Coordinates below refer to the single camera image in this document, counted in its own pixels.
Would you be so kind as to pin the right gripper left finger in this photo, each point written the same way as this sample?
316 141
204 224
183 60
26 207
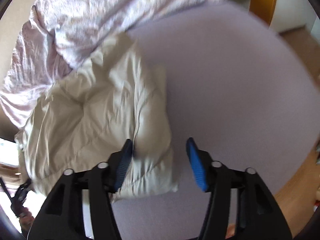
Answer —
79 203

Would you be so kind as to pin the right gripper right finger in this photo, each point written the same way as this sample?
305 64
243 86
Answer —
258 215

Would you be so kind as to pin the beige puffer jacket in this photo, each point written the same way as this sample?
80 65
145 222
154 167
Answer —
89 114

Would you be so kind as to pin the person's hand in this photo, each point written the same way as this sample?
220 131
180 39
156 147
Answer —
26 220

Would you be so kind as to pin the lilac bed sheet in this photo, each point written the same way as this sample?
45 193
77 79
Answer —
236 88

